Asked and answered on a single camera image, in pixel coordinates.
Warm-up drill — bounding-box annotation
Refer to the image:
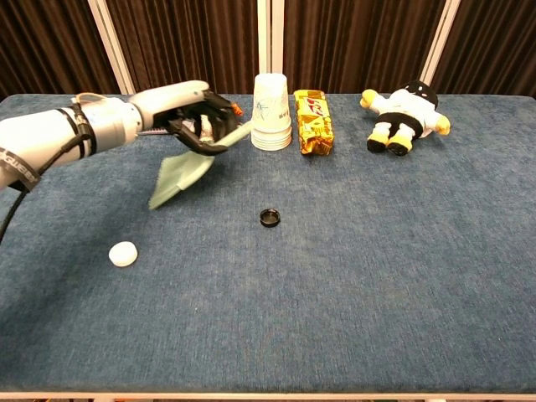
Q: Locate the white orange snack packet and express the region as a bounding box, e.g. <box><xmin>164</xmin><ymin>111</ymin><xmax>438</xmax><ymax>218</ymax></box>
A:
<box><xmin>190</xmin><ymin>102</ymin><xmax>245</xmax><ymax>143</ymax></box>

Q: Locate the yellow snack bar package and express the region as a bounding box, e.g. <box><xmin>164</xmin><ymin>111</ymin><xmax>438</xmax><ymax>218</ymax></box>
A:
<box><xmin>292</xmin><ymin>88</ymin><xmax>337</xmax><ymax>157</ymax></box>

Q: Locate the blue table cloth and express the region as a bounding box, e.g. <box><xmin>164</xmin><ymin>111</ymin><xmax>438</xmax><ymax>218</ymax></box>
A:
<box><xmin>0</xmin><ymin>92</ymin><xmax>536</xmax><ymax>394</ymax></box>

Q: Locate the black bottle cap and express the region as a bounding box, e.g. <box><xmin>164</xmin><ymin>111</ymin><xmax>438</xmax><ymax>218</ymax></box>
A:
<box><xmin>259</xmin><ymin>207</ymin><xmax>281</xmax><ymax>229</ymax></box>

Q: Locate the white paper cup stack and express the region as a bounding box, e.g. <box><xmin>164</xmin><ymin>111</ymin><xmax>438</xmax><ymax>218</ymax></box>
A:
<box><xmin>250</xmin><ymin>73</ymin><xmax>293</xmax><ymax>152</ymax></box>

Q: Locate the white bottle cap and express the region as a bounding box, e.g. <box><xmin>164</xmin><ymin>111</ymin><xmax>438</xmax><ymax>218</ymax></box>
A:
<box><xmin>108</xmin><ymin>240</ymin><xmax>139</xmax><ymax>268</ymax></box>

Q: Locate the white partition frame post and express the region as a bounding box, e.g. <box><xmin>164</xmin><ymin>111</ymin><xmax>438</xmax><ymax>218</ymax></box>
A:
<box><xmin>255</xmin><ymin>0</ymin><xmax>286</xmax><ymax>76</ymax></box>
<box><xmin>87</xmin><ymin>0</ymin><xmax>136</xmax><ymax>95</ymax></box>
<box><xmin>420</xmin><ymin>0</ymin><xmax>461</xmax><ymax>85</ymax></box>

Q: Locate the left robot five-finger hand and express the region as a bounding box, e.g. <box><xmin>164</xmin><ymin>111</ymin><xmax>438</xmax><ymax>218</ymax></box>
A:
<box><xmin>129</xmin><ymin>80</ymin><xmax>245</xmax><ymax>157</ymax></box>

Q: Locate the black white plush doll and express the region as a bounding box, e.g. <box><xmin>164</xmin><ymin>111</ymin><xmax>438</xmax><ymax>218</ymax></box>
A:
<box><xmin>359</xmin><ymin>79</ymin><xmax>452</xmax><ymax>157</ymax></box>

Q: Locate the dark brown curtain panel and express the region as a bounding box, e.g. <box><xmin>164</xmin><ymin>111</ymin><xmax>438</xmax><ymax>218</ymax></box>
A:
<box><xmin>106</xmin><ymin>0</ymin><xmax>260</xmax><ymax>95</ymax></box>
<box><xmin>0</xmin><ymin>0</ymin><xmax>121</xmax><ymax>100</ymax></box>
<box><xmin>430</xmin><ymin>0</ymin><xmax>536</xmax><ymax>99</ymax></box>
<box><xmin>283</xmin><ymin>0</ymin><xmax>449</xmax><ymax>95</ymax></box>

